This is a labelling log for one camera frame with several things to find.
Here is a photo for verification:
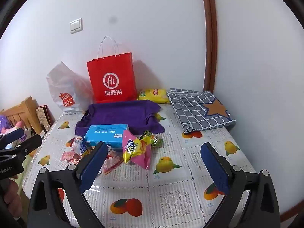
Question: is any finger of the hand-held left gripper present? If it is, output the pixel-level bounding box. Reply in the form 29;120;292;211
0;128;25;146
0;134;43;162

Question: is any red gold snack packet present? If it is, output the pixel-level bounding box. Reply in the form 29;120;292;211
61;151;82;164

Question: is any wooden headboard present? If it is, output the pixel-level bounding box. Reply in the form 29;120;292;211
0;97;48;133

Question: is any pink bear snack packet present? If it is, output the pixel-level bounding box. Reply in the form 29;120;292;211
98;157;124;175

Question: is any blue tissue pack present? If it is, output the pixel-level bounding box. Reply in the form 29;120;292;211
84;124;130;148

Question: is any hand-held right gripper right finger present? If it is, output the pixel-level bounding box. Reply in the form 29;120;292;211
200;142;282;228

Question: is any person's left hand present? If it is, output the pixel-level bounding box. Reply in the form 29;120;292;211
2;174;21;219

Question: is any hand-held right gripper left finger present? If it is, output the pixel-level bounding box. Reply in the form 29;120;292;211
28;141;108;228

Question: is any framed picture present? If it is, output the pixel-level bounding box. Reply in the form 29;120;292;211
36;105;51;132

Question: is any green snack packet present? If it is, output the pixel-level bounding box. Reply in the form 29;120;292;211
139;131;164;149

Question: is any pink yellow snack packet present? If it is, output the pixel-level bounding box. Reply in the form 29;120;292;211
122;129;152;170

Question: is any red cartoon snack packet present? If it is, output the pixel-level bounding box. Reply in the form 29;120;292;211
106;147;124;158

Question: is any red paper bag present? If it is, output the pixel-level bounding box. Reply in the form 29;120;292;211
87;36;138;104

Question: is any brown door frame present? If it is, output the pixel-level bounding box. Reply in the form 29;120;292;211
200;0;218;93

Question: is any purple pink plush toy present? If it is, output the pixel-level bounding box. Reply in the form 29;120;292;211
0;115;24;138

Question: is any white plastic shopping bag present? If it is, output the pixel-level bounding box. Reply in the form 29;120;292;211
46;61;94;115

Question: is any purple towel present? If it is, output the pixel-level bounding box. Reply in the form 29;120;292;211
75;100;165;137

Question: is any yellow chips bag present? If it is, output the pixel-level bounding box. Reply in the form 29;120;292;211
137;89;170;104

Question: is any white snack packet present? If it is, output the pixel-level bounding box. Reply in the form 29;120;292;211
71;138;83;151

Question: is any white light switch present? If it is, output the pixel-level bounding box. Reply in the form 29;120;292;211
70;18;83;34

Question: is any grey plaid folded cloth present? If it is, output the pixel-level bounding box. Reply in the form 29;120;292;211
166;88;237;133

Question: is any blue snack packet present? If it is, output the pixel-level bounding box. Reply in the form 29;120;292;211
79;136;89;155

